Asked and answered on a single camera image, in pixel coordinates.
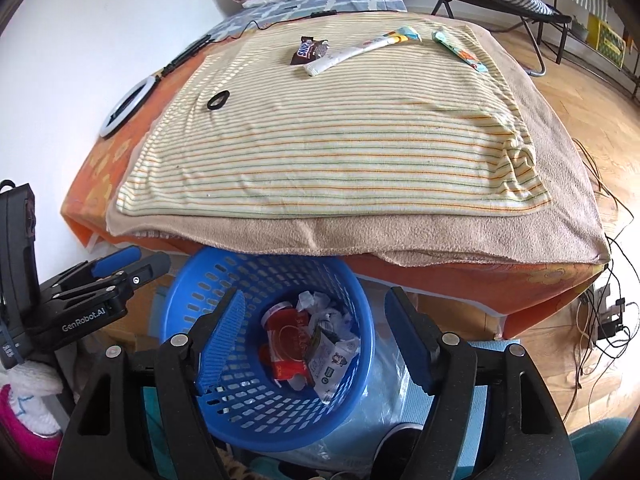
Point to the blue plastic laundry basket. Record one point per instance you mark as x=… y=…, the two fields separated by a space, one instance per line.
x=243 y=406

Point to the green white milk carton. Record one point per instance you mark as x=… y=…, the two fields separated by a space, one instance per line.
x=327 y=360

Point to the beige fleece blanket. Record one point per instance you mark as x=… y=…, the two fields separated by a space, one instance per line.
x=525 y=209

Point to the black folding chair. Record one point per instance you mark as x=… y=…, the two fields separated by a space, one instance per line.
x=500 y=5

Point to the white colourful tube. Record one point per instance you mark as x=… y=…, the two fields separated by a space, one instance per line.
x=334 y=57

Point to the black ring light tripod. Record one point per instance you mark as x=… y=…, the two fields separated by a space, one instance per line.
x=186 y=54

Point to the yellow crate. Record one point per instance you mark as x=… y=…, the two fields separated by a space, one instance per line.
x=604 y=40

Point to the striped yellow towel blanket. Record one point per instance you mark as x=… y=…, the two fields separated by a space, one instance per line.
x=406 y=129

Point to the white paper ball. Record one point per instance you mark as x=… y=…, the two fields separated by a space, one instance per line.
x=326 y=314

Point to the red white carton box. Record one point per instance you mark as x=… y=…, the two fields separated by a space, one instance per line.
x=288 y=341

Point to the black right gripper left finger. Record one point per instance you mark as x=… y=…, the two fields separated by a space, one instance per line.
x=108 y=435

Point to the white ring light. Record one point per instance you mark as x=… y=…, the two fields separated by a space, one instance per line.
x=127 y=106

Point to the blue checkered bed sheet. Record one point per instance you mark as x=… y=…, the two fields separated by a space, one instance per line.
x=290 y=10

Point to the orange floral bed sheet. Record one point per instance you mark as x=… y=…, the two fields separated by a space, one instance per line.
x=450 y=289

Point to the light blue toothpaste tube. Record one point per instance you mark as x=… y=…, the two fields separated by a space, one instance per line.
x=452 y=46

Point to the pink white cloth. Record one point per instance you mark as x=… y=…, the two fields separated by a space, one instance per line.
x=30 y=428

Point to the clear plastic bag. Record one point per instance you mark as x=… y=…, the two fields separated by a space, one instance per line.
x=389 y=400

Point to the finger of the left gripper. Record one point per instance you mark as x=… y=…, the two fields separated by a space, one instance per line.
x=135 y=271
x=108 y=265

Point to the black inline cable remote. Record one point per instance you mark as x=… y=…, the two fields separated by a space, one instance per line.
x=321 y=14

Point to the brown snack wrapper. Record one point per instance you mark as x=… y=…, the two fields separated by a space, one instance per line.
x=309 y=50

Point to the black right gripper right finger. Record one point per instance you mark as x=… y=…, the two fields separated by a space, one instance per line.
x=521 y=434

